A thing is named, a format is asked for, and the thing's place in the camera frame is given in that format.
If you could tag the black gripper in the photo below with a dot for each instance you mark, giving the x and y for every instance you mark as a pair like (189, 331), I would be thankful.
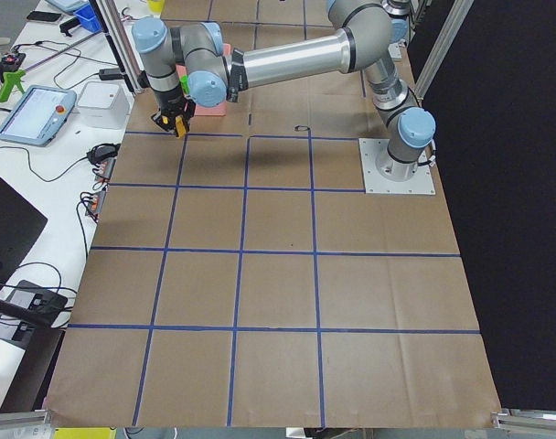
(169, 101)

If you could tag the yellow toy block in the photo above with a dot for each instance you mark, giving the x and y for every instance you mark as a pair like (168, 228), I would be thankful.
(181, 127)

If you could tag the green toy block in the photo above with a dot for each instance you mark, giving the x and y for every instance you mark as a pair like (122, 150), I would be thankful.
(184, 84)

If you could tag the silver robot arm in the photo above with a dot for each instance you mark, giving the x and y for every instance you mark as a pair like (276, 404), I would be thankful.
(363, 32)

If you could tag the pink plastic box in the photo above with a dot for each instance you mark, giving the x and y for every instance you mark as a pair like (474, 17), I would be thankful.
(211, 107)

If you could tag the white square box device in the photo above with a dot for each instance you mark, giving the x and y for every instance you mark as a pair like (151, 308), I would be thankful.
(103, 105)

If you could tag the black power adapter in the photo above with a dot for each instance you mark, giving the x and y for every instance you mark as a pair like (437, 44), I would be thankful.
(110, 74)

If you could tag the blue plastic bin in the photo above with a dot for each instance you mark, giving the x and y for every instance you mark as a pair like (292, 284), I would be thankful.
(88, 19)

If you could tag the teach pendant tablet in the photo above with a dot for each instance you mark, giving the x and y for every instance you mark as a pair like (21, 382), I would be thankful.
(38, 116)

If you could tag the brown paper table cover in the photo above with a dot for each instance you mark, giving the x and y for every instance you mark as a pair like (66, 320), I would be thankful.
(242, 276)

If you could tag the black laptop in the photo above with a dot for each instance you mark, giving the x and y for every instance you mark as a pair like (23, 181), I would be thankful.
(21, 224)

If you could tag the black usb hub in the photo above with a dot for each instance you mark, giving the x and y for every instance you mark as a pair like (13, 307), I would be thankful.
(38, 299)

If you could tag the aluminium frame post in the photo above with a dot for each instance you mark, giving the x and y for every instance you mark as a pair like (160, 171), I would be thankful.
(116, 36)

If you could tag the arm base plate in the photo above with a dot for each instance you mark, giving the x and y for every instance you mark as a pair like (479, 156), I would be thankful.
(382, 175)

